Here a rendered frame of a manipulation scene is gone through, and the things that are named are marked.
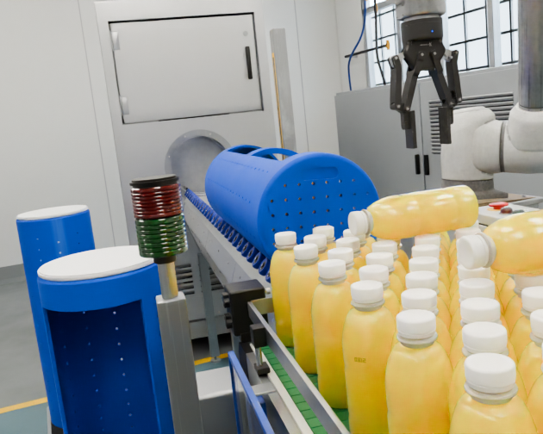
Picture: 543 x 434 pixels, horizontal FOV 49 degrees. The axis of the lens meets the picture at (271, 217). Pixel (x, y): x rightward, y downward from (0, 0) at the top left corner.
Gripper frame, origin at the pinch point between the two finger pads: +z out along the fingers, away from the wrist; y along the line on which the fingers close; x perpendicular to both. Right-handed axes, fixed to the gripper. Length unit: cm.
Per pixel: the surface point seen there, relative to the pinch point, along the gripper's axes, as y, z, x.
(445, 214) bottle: 8.3, 12.5, 19.2
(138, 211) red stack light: 55, 4, 27
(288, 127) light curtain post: -17, 0, -158
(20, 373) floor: 132, 126, -255
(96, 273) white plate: 65, 23, -24
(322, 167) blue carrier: 15.3, 6.2, -18.4
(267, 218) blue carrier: 28.6, 15.5, -18.5
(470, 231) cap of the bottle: 4.5, 15.6, 19.9
